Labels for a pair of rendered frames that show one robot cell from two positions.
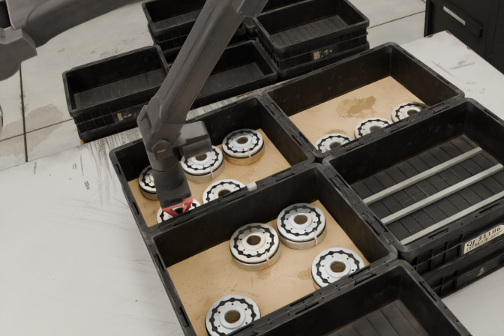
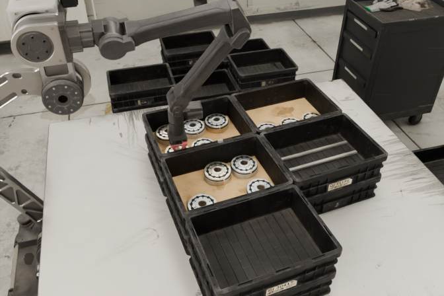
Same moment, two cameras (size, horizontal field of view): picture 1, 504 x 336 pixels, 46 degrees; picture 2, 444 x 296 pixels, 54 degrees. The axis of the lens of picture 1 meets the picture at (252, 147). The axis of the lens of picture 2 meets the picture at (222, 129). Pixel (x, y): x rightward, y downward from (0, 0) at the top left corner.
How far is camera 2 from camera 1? 46 cm
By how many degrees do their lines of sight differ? 4
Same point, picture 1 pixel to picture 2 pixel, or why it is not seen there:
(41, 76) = not seen: hidden behind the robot
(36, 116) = not seen: hidden behind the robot
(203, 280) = (187, 186)
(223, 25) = (222, 50)
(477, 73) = (355, 104)
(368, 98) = (290, 108)
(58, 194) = (103, 137)
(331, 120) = (267, 116)
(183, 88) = (195, 80)
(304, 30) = (258, 68)
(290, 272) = (234, 188)
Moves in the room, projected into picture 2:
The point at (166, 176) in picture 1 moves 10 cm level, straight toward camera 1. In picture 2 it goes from (176, 127) to (181, 144)
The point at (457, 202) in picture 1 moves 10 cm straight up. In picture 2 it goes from (329, 166) to (333, 147)
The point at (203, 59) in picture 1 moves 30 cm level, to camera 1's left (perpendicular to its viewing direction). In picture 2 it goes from (209, 66) to (115, 69)
